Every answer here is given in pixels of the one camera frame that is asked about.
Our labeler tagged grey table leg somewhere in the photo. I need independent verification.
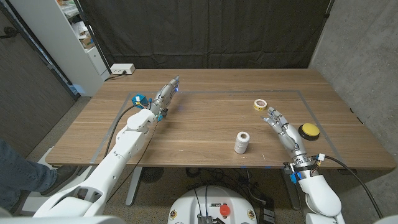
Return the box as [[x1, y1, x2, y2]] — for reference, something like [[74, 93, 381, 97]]
[[125, 167, 143, 207], [281, 169, 301, 211]]

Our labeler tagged black door handle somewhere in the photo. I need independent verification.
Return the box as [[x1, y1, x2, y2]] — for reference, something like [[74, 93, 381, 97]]
[[0, 26, 19, 40]]

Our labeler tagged white shelf cabinet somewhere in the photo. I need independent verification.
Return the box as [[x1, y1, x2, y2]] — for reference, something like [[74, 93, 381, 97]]
[[9, 0, 111, 97]]

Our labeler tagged black backdrop stand pole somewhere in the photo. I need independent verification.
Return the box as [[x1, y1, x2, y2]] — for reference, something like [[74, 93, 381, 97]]
[[73, 0, 112, 75]]

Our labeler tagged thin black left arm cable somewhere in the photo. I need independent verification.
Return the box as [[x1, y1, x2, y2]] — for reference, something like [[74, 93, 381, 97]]
[[107, 119, 159, 203]]

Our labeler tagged blue cube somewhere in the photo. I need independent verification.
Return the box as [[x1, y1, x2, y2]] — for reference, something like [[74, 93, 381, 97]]
[[131, 94, 149, 109]]

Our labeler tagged cardboard box on shelf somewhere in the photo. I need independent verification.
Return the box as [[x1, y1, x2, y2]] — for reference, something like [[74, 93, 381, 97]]
[[79, 33, 95, 50]]

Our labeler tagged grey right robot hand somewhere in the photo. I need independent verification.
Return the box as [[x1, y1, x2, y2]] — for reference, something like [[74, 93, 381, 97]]
[[261, 106, 308, 160]]

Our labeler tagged black floor power strip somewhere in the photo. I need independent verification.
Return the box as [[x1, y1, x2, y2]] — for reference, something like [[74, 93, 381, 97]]
[[259, 198, 276, 224]]

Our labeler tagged round black floor fan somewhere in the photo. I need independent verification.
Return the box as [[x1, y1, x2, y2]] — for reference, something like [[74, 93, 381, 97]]
[[140, 167, 165, 184]]

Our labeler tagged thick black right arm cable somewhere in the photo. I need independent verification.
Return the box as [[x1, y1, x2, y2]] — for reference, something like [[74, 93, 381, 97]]
[[323, 154, 384, 219]]

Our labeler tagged smiley tape roll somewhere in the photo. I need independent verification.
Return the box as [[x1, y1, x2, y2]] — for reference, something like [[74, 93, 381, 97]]
[[253, 98, 268, 112]]

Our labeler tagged white string spool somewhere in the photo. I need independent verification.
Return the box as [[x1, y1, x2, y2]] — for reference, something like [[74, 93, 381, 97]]
[[234, 131, 251, 155]]

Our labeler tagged white power strip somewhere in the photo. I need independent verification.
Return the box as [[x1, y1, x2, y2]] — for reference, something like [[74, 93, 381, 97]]
[[110, 63, 136, 75]]

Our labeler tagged person leg in jeans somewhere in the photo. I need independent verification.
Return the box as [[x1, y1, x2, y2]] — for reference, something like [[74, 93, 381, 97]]
[[0, 138, 58, 215]]

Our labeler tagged yellow push button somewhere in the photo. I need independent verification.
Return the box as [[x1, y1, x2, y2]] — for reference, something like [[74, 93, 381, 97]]
[[298, 123, 321, 141]]

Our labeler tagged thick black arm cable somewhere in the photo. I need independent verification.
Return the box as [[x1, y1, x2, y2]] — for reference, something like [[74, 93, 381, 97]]
[[323, 154, 384, 219], [104, 104, 141, 158]]

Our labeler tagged dark person shoe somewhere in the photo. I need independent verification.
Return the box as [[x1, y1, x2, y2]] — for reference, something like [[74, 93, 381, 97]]
[[40, 165, 81, 197]]

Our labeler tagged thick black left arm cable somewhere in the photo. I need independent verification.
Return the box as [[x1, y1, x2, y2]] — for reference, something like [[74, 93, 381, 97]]
[[104, 104, 141, 158]]

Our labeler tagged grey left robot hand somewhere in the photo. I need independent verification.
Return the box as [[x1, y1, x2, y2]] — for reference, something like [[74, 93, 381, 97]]
[[149, 75, 180, 121]]

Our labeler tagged black backdrop curtain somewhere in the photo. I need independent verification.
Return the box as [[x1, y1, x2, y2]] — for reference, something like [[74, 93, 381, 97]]
[[77, 0, 333, 70]]

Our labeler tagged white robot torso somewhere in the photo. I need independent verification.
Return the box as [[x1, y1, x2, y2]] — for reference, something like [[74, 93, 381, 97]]
[[167, 185, 258, 224]]

